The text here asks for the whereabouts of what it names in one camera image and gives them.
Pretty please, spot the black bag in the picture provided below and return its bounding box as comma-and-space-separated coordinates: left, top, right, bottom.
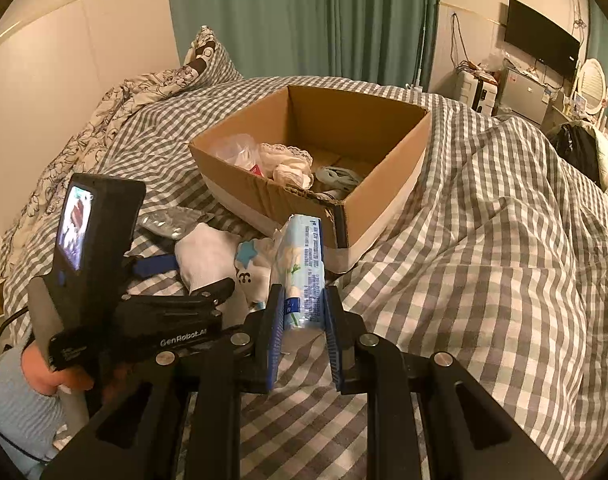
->
548, 122, 605, 182

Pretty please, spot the floral patterned duvet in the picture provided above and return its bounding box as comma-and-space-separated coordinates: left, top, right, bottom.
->
0, 25, 221, 266

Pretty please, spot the grey checkered blanket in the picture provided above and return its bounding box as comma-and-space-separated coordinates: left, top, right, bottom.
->
0, 42, 608, 480

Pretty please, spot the white pole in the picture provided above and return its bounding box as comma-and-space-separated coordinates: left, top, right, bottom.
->
417, 0, 431, 90

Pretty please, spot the white sock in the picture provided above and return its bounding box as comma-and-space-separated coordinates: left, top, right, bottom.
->
174, 223, 245, 297

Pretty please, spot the green curtain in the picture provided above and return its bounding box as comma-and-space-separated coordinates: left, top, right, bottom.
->
161, 0, 443, 92

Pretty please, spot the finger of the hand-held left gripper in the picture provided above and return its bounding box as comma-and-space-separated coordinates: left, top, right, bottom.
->
188, 277, 236, 307
126, 254, 179, 279

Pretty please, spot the white appliance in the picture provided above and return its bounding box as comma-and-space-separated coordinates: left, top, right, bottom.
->
454, 70, 499, 114

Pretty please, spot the blue tissue pack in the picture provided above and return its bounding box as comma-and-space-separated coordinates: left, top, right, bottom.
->
271, 213, 331, 334

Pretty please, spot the person's left hand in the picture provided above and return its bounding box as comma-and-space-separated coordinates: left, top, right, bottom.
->
20, 345, 135, 405

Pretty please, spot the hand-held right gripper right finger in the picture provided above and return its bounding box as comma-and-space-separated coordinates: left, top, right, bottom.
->
324, 285, 565, 480

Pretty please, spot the black wall television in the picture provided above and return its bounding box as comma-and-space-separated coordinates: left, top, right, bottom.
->
504, 0, 582, 79

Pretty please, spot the cardboard box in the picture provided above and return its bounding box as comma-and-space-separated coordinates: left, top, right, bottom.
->
187, 85, 433, 274

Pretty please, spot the clear plastic bag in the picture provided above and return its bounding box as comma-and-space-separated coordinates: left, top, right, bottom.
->
206, 133, 265, 177

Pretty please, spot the white oval mirror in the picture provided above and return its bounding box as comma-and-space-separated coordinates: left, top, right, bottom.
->
576, 58, 608, 122

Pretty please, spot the silver mini fridge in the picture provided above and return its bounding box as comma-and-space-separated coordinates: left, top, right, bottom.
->
498, 67, 555, 126

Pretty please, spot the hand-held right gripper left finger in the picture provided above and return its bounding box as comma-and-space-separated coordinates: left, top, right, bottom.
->
39, 284, 287, 480

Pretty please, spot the white puffy jacket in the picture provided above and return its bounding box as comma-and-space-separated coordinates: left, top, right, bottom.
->
590, 124, 608, 192

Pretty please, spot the silver foil packet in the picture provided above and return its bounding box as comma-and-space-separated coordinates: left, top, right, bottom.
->
135, 209, 211, 240

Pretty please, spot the white cloth with blue star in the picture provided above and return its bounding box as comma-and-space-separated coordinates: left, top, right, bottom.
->
233, 236, 281, 312

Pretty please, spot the white lace cloth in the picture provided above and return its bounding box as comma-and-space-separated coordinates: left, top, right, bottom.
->
257, 143, 315, 192

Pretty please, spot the person's left forearm striped sleeve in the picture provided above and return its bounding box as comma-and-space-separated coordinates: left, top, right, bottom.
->
0, 350, 69, 478

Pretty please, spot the white wardrobe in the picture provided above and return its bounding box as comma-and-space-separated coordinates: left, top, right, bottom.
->
0, 0, 183, 241

